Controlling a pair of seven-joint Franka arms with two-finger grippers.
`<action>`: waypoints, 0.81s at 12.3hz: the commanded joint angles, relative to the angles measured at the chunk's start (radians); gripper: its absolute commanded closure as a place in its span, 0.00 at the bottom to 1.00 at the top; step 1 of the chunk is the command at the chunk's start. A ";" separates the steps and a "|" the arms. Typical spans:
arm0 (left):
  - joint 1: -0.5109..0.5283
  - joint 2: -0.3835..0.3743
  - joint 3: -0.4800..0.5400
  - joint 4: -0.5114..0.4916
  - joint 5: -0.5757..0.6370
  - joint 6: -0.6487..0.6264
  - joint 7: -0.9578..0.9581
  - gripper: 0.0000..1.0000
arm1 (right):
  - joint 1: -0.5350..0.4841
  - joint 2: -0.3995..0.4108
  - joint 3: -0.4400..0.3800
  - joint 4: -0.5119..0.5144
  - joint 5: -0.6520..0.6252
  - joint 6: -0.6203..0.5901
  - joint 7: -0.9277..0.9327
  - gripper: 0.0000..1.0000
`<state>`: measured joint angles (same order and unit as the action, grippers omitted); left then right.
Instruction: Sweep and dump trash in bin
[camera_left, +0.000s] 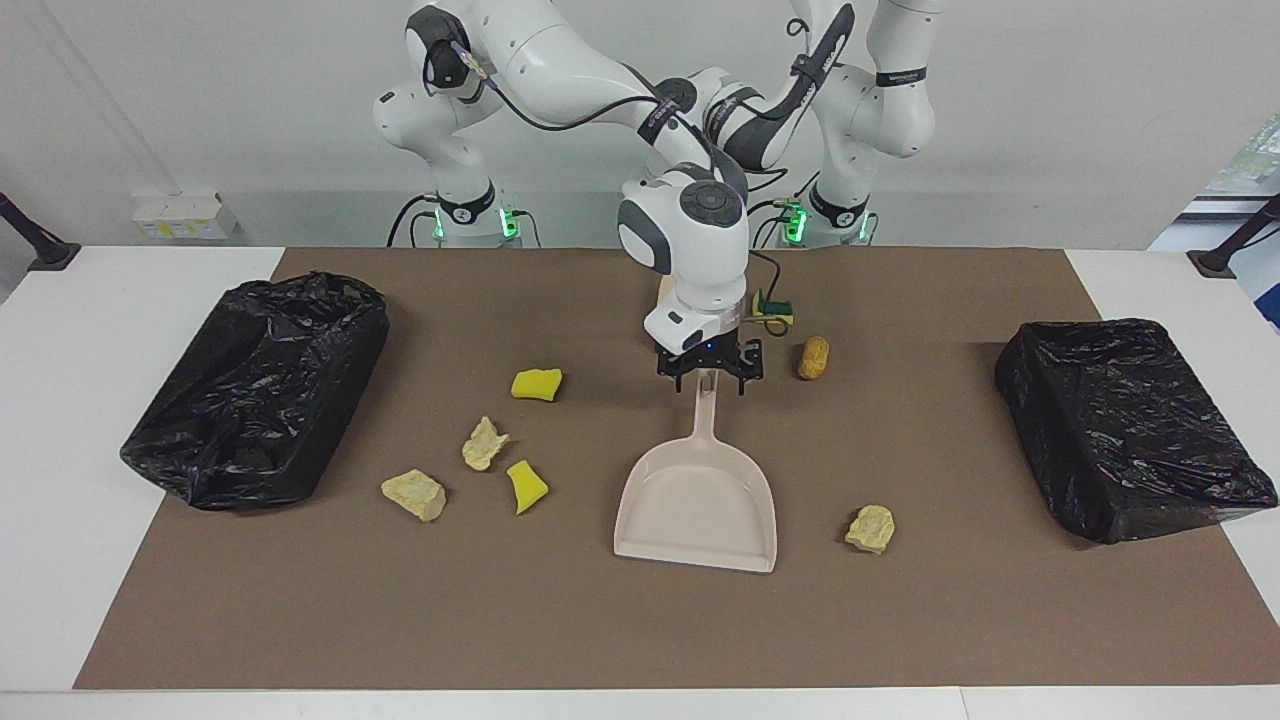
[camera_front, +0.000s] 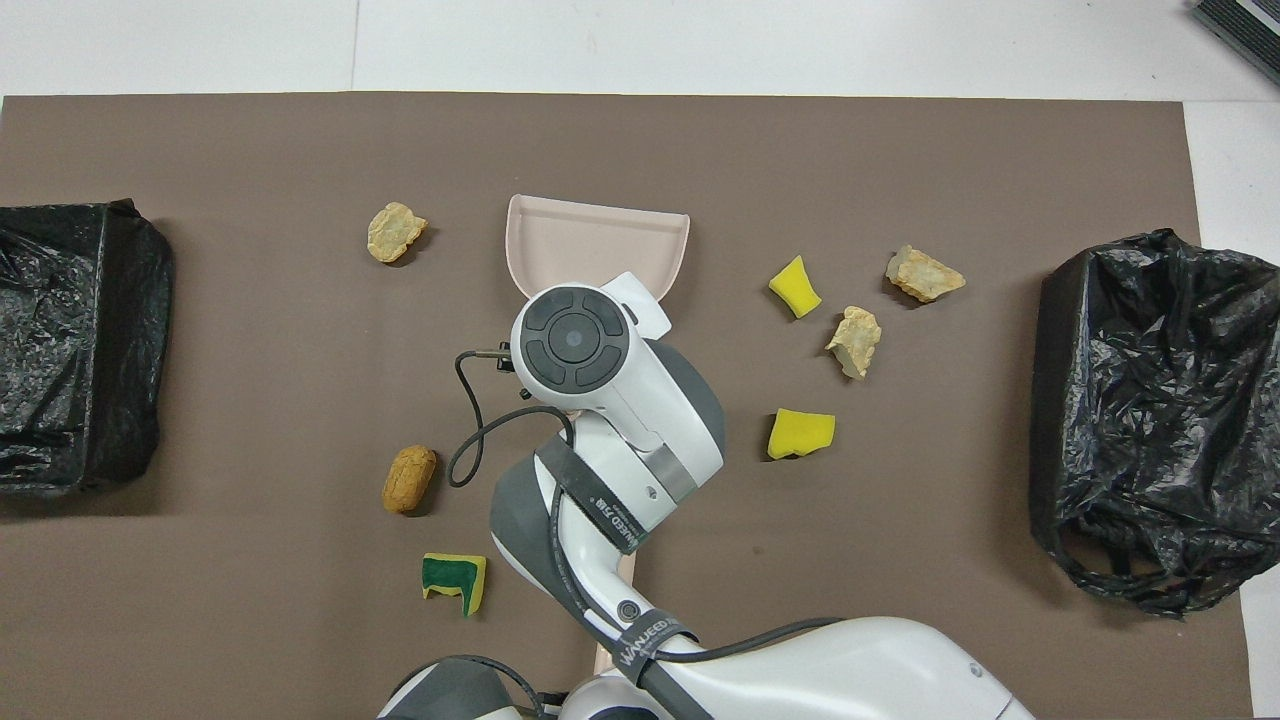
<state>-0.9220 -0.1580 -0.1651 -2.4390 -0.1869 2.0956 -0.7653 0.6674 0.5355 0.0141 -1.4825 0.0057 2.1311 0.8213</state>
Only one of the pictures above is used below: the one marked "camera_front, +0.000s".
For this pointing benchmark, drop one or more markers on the beige plastic dustpan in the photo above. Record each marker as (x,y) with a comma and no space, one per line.
(590,240)

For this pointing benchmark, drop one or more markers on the brown oval toy bun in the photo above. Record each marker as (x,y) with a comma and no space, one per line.
(408,480)

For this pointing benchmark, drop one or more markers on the green and yellow sponge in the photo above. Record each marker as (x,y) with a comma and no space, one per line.
(460,575)

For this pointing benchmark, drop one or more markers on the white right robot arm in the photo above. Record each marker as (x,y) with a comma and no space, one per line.
(640,420)

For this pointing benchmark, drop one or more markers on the open crumpled black bag bin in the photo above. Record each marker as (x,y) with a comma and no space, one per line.
(1150,420)

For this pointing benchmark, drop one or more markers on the smooth black bag bin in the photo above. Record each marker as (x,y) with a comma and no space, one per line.
(70,350)

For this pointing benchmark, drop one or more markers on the yellow wedge sponge piece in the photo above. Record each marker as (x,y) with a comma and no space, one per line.
(795,287)

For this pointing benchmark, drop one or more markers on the yellow rectangular sponge piece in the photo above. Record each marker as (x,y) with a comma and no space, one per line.
(800,432)

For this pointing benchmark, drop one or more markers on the pale beige crumpled chunk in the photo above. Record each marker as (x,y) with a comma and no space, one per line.
(855,340)
(925,275)

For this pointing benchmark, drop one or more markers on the brown table mat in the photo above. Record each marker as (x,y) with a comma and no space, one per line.
(300,330)

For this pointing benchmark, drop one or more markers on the dark grey ribbed device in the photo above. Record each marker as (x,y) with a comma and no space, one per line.
(1240,35)

